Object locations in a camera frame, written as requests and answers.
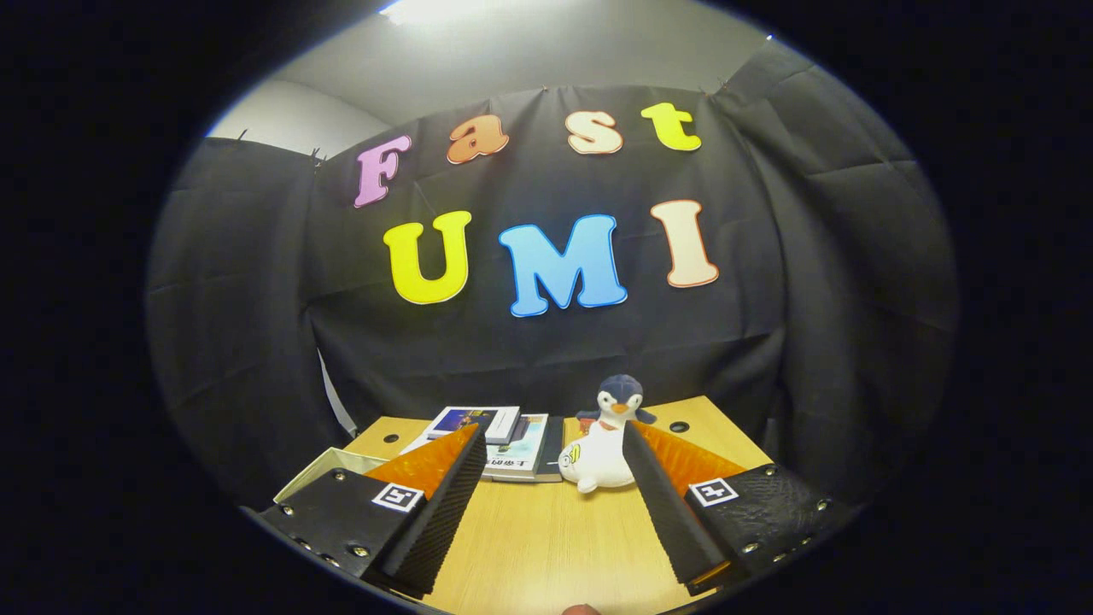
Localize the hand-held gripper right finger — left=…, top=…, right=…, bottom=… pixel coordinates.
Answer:
left=622, top=420, right=855, bottom=598

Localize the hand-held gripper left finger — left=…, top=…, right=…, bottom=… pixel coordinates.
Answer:
left=256, top=423, right=488, bottom=600

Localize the green fabric storage box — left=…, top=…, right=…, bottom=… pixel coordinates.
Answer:
left=273, top=447, right=389, bottom=505

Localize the white seal plush toy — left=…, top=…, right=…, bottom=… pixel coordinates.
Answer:
left=558, top=425, right=637, bottom=495

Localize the penguin plush toy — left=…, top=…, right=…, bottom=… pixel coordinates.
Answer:
left=576, top=374, right=657, bottom=432

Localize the black book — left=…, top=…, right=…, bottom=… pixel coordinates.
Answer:
left=491, top=415, right=566, bottom=484

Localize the ceiling light panel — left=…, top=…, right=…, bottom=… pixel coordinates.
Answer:
left=376, top=0, right=513, bottom=26

